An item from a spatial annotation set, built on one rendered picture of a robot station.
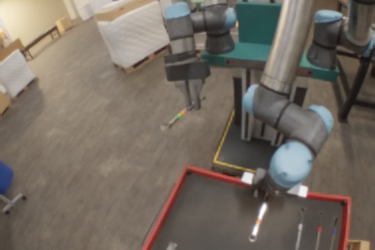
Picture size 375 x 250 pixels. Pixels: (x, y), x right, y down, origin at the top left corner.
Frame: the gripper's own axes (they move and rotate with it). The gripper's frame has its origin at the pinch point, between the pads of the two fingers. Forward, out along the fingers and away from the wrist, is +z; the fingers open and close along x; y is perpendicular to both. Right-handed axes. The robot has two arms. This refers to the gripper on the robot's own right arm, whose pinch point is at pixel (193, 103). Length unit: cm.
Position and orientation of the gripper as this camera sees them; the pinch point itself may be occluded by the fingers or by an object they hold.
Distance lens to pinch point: 59.5
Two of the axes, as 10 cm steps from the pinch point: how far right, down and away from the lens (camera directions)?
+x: -9.0, 0.2, 4.3
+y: 4.0, -3.6, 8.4
